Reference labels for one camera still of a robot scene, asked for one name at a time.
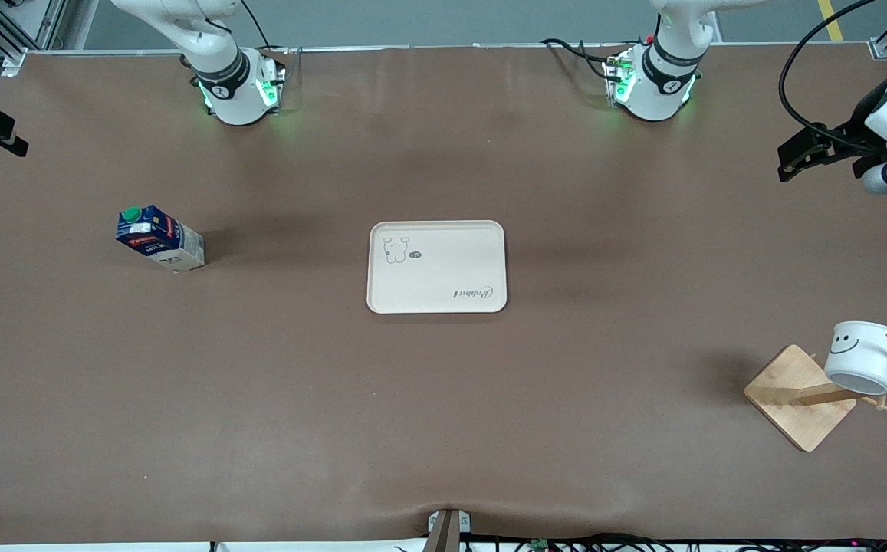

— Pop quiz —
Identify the wooden cup rack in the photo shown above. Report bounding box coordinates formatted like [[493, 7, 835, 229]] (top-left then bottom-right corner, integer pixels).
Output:
[[744, 335, 887, 453]]

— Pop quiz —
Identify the black left arm base cable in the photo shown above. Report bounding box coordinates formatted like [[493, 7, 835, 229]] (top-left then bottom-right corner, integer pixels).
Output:
[[541, 37, 620, 81]]

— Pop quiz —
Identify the white cup black handle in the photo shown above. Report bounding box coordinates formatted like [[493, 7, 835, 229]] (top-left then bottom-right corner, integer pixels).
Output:
[[824, 320, 887, 396]]

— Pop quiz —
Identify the blue milk carton green cap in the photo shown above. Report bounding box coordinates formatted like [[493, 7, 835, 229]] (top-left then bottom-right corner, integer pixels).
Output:
[[116, 204, 206, 274]]

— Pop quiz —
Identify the black right arm base cable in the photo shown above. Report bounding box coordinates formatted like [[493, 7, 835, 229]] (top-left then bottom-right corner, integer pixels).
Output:
[[240, 0, 291, 54]]

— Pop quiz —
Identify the black arm base cable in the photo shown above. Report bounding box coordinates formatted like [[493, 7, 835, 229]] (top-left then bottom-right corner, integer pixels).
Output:
[[240, 0, 291, 54], [541, 37, 620, 81]]

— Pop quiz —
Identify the beige plastic tray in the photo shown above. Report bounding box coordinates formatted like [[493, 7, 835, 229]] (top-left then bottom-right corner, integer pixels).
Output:
[[366, 220, 508, 315]]

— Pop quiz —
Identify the table cover sheet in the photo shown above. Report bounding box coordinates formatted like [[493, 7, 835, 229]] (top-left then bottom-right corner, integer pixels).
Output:
[[0, 44, 887, 547]]

